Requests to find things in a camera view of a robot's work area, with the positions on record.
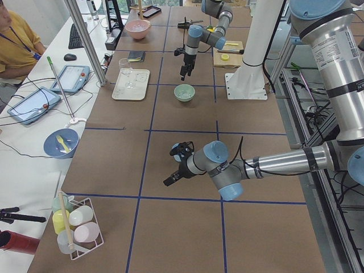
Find light green ceramic bowl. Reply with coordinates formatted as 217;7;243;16
173;84;196;102

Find blue teach pendant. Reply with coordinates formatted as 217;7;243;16
57;65;90;94
7;87;61;125

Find light blue plastic cup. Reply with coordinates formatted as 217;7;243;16
169;143;184;162

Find black tripod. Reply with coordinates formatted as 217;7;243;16
1;207;47;224

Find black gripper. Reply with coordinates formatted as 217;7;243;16
174;47;197;81
163;142;195;187

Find metal tray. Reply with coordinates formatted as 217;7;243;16
142;6;162;19

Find yellow sponge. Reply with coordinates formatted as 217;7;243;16
128;57;142;63

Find white cup in rack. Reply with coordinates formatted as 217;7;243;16
69;205;93;226

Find clear wine glass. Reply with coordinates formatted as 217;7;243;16
118;58;134;89

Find pink bowl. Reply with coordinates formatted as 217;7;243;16
125;19;151;40

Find green cup in rack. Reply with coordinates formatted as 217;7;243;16
51;193;74;214

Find lemon slice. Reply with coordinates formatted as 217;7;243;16
221;54;230;61

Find yellow plastic fork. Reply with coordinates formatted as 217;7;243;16
56;135;71;153

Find blue teach pendant near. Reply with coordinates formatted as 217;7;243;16
7;87;61;125

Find clear cup in rack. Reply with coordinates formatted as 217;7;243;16
57;230;75;254

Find white wire dish rack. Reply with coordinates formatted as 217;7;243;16
51;191;104;260

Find pink cup in rack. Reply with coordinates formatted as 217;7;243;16
74;222;100;243

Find red bottle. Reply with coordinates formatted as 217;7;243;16
1;230;40;255

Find cream bear tray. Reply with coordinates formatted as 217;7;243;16
111;69;150;101

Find green tipped metal rod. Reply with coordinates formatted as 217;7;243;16
47;56;76;124

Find wooden rack handle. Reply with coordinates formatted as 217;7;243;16
58;191;75;249

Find person in yellow shirt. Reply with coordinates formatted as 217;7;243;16
0;0;47;82

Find aluminium frame post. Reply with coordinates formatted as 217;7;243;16
64;0;106;86

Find grey folded cloth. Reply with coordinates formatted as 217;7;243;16
127;51;146;62

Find clear ice cubes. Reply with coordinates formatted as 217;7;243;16
130;22;147;32

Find black keyboard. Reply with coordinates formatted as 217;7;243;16
68;23;84;49

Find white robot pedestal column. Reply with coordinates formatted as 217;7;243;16
225;0;286;100

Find blue plastic bowl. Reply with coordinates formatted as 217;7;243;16
43;128;80;159

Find wooden cutting board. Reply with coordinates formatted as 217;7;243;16
213;40;244;68

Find blue teach pendant far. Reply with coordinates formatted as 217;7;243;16
57;65;90;94

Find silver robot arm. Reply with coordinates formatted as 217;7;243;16
174;0;233;81
164;1;363;201

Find black handled knife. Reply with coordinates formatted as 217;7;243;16
218;49;245;55

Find yellow cup in rack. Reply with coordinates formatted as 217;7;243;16
52;209;65;235

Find black computer mouse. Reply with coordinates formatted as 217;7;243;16
63;53;77;61

